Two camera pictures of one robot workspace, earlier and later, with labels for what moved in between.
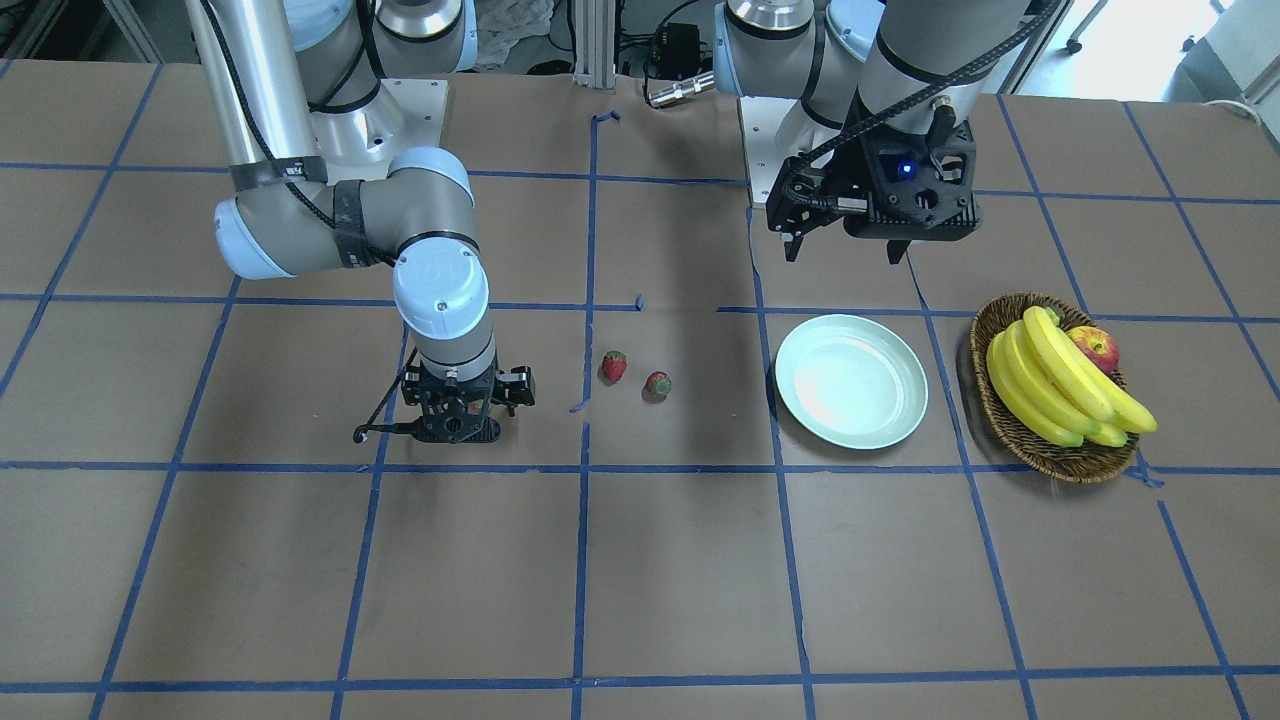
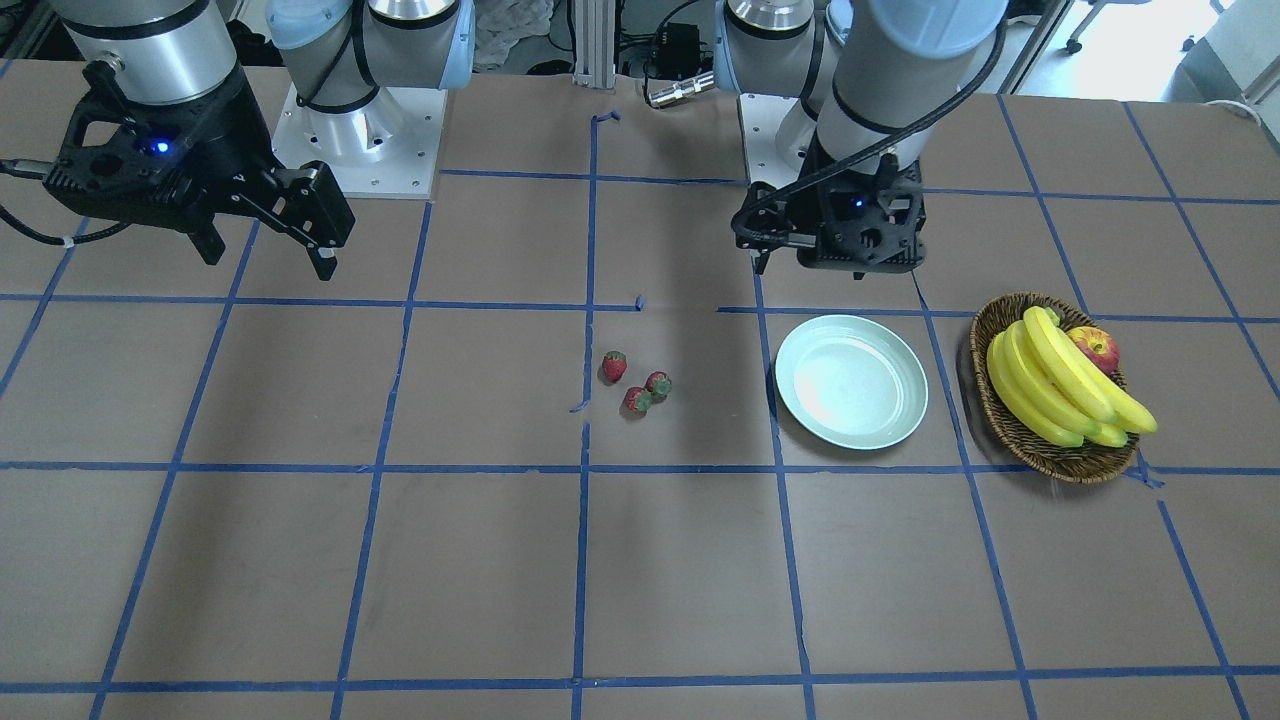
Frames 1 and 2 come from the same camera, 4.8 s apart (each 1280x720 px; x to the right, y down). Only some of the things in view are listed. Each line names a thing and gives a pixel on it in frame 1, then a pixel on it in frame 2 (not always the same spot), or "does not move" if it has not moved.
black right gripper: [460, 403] to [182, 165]
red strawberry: [656, 387] does not move
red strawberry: [613, 365] does not move
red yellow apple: [1099, 345] does not move
